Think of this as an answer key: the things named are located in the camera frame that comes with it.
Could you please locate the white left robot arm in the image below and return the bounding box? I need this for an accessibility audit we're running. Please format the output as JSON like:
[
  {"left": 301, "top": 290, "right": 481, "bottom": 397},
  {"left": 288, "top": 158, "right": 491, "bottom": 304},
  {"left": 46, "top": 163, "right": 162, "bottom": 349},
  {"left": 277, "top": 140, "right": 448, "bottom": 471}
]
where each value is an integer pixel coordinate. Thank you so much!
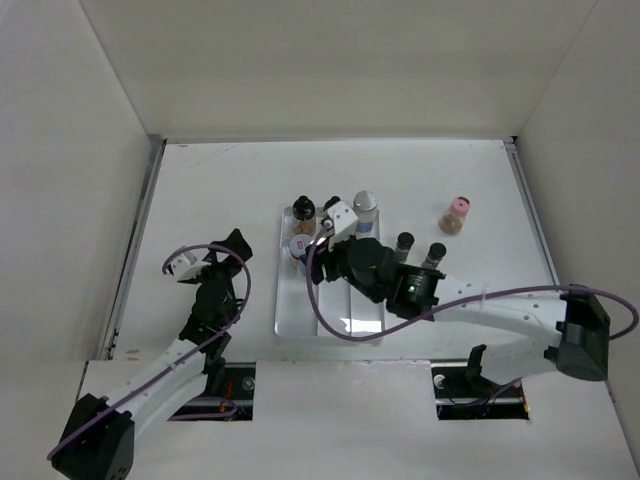
[{"left": 47, "top": 229, "right": 253, "bottom": 479}]

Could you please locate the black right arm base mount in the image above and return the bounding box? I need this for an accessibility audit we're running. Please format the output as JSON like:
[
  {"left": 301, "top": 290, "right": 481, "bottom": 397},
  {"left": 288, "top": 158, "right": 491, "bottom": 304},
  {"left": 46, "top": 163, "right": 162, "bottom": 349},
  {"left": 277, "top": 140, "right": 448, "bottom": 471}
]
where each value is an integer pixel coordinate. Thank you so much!
[{"left": 463, "top": 344, "right": 498, "bottom": 398}]

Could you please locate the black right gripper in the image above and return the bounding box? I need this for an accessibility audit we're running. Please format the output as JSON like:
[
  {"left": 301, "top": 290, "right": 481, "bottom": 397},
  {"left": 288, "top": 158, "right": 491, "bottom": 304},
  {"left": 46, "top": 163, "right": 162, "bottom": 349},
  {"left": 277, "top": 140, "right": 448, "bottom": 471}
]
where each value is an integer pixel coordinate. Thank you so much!
[{"left": 301, "top": 227, "right": 385, "bottom": 303}]

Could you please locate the pink-cap spice bottle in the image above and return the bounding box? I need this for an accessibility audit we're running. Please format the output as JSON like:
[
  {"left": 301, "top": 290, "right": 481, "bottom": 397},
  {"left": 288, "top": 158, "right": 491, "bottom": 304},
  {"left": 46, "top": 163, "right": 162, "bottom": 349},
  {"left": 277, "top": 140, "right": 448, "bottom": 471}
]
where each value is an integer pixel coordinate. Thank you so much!
[{"left": 439, "top": 196, "right": 471, "bottom": 236}]

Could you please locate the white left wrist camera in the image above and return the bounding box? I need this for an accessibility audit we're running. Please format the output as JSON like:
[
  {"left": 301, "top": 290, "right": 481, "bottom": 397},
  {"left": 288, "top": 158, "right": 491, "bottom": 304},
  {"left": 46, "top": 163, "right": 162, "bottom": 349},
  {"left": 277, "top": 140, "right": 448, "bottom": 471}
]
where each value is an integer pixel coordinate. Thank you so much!
[{"left": 167, "top": 252, "right": 211, "bottom": 282}]

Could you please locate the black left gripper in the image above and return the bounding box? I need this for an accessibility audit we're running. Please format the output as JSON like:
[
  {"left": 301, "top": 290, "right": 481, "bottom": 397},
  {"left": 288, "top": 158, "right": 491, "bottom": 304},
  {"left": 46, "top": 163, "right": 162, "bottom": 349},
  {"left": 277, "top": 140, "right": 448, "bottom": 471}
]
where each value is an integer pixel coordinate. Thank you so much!
[{"left": 188, "top": 230, "right": 251, "bottom": 294}]

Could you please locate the silver-cap blue-label bottle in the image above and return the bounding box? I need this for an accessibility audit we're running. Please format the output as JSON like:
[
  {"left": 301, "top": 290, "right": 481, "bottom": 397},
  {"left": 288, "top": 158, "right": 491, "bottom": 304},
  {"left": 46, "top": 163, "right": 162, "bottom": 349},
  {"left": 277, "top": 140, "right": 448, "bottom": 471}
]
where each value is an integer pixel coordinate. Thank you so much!
[{"left": 352, "top": 190, "right": 378, "bottom": 238}]

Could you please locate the white divided organizer tray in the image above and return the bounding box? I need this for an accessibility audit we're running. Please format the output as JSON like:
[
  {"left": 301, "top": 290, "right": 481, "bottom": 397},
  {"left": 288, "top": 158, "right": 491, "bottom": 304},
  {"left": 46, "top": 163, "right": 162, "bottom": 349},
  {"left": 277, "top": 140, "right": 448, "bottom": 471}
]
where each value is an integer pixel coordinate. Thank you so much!
[{"left": 274, "top": 207, "right": 385, "bottom": 345}]

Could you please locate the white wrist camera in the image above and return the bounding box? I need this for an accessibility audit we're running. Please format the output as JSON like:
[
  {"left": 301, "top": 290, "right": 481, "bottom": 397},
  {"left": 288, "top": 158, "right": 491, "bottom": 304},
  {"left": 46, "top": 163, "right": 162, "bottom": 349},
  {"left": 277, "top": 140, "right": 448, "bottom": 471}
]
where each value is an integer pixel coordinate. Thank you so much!
[
  {"left": 167, "top": 252, "right": 211, "bottom": 282},
  {"left": 321, "top": 200, "right": 358, "bottom": 251}
]

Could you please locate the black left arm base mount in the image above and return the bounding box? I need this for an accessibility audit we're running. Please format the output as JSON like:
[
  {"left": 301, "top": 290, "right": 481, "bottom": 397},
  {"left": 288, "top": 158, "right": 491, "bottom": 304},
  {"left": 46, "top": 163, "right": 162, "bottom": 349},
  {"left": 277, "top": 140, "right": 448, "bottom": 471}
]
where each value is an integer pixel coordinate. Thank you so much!
[{"left": 203, "top": 357, "right": 233, "bottom": 399}]

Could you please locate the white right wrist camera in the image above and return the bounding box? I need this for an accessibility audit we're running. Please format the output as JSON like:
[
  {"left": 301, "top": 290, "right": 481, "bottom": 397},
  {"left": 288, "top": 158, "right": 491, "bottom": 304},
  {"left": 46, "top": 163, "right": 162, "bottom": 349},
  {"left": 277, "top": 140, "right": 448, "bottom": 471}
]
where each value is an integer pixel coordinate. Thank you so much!
[{"left": 321, "top": 200, "right": 358, "bottom": 251}]

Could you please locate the aluminium table rail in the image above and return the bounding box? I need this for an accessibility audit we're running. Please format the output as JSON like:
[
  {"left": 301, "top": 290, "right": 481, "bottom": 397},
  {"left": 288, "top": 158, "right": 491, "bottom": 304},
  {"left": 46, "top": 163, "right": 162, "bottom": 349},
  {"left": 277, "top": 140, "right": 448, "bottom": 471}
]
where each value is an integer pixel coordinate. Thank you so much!
[
  {"left": 97, "top": 134, "right": 167, "bottom": 360},
  {"left": 503, "top": 137, "right": 561, "bottom": 285}
]

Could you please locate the right aluminium table rail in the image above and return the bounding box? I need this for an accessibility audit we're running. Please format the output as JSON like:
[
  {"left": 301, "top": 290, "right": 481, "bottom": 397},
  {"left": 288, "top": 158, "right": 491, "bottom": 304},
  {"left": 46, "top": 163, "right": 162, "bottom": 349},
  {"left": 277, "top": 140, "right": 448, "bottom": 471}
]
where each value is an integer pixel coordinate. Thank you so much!
[{"left": 503, "top": 137, "right": 561, "bottom": 285}]

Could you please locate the black flip-lid small jar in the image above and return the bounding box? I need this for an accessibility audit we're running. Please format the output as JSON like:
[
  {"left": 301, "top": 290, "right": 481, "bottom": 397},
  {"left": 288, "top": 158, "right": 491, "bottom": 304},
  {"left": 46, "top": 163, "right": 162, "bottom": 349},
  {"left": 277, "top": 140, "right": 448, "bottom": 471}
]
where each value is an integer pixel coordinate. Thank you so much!
[{"left": 421, "top": 242, "right": 447, "bottom": 270}]

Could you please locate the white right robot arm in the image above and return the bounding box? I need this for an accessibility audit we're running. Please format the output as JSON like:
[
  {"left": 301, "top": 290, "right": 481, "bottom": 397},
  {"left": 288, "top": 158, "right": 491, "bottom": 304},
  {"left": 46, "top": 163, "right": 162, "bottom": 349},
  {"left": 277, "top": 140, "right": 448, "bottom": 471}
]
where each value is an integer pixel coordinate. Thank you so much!
[{"left": 306, "top": 238, "right": 610, "bottom": 396}]

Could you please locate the white-cap orange-label spice jar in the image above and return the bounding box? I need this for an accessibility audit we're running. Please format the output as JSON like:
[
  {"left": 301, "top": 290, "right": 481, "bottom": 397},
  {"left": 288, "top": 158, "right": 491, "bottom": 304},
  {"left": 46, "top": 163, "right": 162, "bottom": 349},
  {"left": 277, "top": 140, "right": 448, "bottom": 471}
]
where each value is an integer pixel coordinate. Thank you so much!
[{"left": 289, "top": 234, "right": 312, "bottom": 276}]

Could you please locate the black-cap brown spice bottle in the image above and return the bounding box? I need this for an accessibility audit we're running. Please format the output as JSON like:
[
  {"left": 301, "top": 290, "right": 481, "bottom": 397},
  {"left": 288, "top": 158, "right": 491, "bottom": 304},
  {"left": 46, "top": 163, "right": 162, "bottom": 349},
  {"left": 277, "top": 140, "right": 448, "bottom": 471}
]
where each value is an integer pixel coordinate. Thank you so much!
[{"left": 292, "top": 195, "right": 316, "bottom": 236}]

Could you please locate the black-cap white powder bottle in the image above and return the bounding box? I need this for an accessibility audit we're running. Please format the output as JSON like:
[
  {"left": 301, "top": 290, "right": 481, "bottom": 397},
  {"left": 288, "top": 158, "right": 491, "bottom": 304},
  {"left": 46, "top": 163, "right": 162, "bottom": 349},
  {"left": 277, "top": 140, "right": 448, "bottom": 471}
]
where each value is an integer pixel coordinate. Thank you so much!
[{"left": 323, "top": 196, "right": 341, "bottom": 211}]

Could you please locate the black-cap brown spice jar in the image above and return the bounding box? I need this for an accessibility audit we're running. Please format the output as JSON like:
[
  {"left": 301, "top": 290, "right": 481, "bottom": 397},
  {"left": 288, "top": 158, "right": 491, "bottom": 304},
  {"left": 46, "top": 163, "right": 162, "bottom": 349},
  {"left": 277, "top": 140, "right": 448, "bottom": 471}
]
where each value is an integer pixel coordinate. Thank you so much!
[{"left": 394, "top": 231, "right": 415, "bottom": 263}]

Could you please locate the left aluminium table rail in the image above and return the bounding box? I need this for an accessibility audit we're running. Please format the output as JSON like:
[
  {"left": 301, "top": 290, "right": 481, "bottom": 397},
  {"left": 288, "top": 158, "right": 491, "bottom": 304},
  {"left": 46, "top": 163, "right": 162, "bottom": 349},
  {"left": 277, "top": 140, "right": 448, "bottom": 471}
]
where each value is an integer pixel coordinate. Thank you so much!
[{"left": 97, "top": 134, "right": 167, "bottom": 360}]

